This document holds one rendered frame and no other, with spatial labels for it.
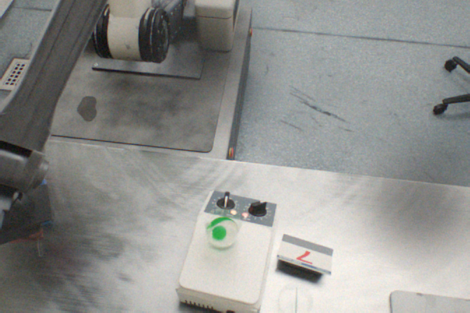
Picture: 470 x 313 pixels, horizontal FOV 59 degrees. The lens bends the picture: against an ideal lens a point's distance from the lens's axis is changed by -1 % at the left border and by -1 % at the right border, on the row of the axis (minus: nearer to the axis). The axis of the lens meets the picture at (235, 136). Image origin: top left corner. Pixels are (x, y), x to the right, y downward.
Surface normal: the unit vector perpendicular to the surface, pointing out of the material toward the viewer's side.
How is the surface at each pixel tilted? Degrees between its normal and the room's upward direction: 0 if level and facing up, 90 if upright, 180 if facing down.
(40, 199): 0
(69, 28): 62
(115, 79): 0
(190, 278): 0
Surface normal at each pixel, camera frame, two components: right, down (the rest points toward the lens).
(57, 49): 0.40, 0.36
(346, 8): 0.00, -0.59
